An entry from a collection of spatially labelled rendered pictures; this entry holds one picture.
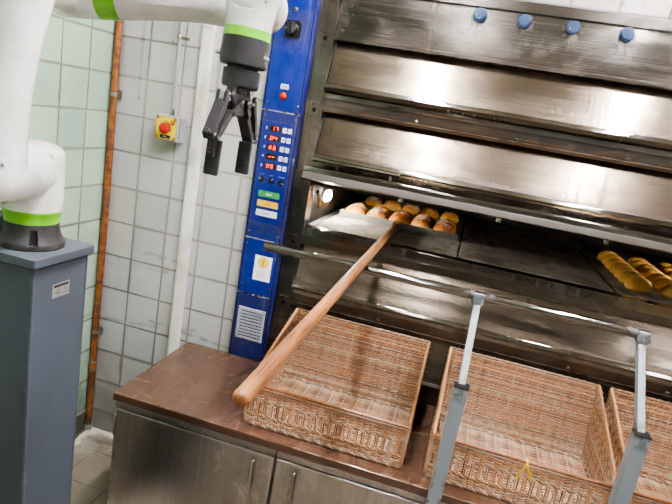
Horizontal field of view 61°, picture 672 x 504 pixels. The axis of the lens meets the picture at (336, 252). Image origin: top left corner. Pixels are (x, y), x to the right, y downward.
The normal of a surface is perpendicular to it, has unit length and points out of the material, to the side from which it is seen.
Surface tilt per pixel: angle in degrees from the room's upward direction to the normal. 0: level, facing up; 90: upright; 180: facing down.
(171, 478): 90
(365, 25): 90
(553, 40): 90
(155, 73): 90
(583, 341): 70
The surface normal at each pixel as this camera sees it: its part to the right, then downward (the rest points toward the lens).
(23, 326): -0.25, 0.18
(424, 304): -0.17, -0.15
